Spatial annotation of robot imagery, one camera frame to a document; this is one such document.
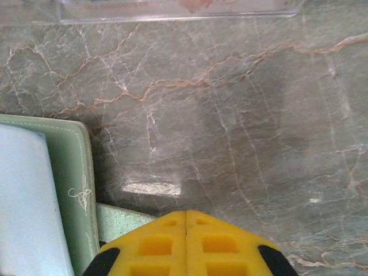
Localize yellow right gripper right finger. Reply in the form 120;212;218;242
185;209;300;276

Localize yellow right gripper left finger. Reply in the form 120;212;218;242
83;209;187;276

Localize pale green card holder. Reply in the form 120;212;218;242
0;114;158;276

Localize pale credit card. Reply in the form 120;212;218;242
0;124;75;276

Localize clear acrylic card stand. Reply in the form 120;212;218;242
0;0;305;26

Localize pink printed credit card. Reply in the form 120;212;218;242
83;0;245;14

